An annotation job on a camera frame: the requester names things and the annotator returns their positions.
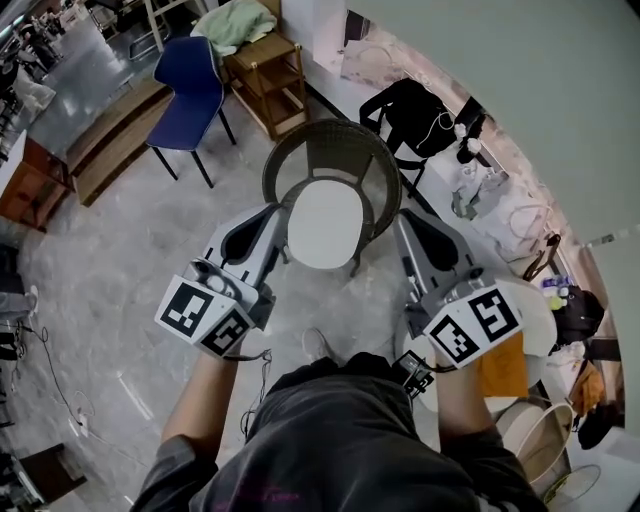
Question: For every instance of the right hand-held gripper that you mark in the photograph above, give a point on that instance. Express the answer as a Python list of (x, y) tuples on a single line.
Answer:
[(492, 312)]

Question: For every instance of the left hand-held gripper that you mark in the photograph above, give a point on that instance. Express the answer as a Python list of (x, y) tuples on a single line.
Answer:
[(187, 305)]

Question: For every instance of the white seat cushion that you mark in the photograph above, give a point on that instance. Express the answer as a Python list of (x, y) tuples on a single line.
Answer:
[(325, 225)]

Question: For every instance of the dark wicker chair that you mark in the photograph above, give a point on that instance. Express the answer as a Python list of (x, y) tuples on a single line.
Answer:
[(340, 140)]

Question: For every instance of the person's right forearm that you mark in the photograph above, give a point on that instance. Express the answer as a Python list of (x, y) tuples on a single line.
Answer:
[(457, 400)]

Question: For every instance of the person's left forearm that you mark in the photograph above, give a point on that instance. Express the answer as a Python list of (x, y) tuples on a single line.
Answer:
[(200, 395)]

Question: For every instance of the black jacket on chair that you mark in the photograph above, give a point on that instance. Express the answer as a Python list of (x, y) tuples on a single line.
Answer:
[(410, 110)]

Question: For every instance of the blue plastic chair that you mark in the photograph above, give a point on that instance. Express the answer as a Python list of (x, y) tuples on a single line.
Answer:
[(192, 75)]

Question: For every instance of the pile of white bags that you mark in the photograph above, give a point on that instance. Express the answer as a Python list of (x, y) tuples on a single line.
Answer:
[(495, 205)]

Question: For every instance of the black waist device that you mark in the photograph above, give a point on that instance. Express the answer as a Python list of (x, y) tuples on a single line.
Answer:
[(412, 365)]

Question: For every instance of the person's left white shoe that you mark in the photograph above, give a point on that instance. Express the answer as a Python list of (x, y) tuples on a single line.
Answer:
[(315, 345)]

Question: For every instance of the black bag with white pompoms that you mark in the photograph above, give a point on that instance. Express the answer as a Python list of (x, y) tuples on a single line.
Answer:
[(470, 135)]

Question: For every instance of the black backpack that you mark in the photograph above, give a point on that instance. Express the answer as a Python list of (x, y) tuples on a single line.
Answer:
[(580, 315)]

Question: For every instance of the wooden step platform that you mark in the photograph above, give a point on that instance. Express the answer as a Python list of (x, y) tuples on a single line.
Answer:
[(115, 140)]

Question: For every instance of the wooden shelf rack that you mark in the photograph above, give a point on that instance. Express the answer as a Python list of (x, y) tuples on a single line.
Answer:
[(270, 70)]

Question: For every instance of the narrow grey roller blind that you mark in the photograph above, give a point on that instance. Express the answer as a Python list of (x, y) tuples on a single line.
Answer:
[(622, 280)]

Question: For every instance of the wide grey roller blind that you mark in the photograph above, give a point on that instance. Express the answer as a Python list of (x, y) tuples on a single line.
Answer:
[(500, 75)]

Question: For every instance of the orange bag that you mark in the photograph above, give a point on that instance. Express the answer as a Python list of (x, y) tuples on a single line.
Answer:
[(587, 387)]

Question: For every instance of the person's dark grey shirt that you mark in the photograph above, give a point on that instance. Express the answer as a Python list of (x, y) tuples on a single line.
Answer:
[(345, 440)]

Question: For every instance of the beige round basket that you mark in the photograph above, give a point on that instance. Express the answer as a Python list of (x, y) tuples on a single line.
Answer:
[(542, 445)]

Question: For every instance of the white tote bag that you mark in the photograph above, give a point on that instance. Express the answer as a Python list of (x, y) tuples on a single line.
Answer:
[(360, 60)]

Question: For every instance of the light green cloth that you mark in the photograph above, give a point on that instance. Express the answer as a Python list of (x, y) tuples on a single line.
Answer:
[(235, 25)]

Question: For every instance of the wooden cabinet with white top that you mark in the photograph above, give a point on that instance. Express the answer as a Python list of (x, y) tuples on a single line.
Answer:
[(30, 185)]

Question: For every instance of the white power strip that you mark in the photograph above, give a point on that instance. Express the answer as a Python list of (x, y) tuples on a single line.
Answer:
[(82, 425)]

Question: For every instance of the dark wooden stool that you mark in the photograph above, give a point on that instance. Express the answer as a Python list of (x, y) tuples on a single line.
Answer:
[(45, 470)]

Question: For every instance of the white frame table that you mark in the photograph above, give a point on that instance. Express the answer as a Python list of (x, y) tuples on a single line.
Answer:
[(156, 27)]

